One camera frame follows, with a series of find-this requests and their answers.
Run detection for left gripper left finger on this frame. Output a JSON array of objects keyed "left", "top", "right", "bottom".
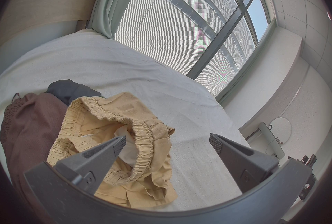
[{"left": 55, "top": 135, "right": 127, "bottom": 195}]

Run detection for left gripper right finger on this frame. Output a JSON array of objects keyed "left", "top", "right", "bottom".
[{"left": 209, "top": 133, "right": 280, "bottom": 194}]

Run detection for tan shorts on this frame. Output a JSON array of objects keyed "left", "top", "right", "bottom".
[{"left": 47, "top": 92, "right": 178, "bottom": 209}]

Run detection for bed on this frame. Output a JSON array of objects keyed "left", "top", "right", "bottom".
[{"left": 0, "top": 0, "right": 251, "bottom": 214}]

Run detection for brown shorts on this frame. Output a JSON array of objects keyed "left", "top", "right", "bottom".
[{"left": 0, "top": 92, "right": 70, "bottom": 200}]

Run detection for black garment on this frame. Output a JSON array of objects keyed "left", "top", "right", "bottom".
[{"left": 44, "top": 79, "right": 102, "bottom": 107}]

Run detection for window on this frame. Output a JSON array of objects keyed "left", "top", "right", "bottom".
[{"left": 112, "top": 0, "right": 275, "bottom": 104}]

